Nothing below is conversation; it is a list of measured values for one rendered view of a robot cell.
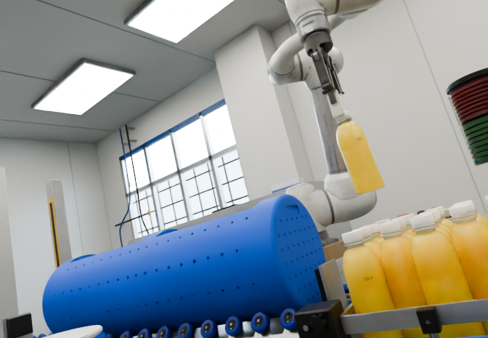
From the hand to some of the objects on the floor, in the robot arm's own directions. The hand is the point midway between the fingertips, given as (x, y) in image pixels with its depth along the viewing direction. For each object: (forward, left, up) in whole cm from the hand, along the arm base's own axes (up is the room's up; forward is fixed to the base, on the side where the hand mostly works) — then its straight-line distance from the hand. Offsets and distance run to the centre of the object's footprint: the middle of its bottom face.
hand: (338, 106), depth 99 cm
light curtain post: (-18, -162, -143) cm, 216 cm away
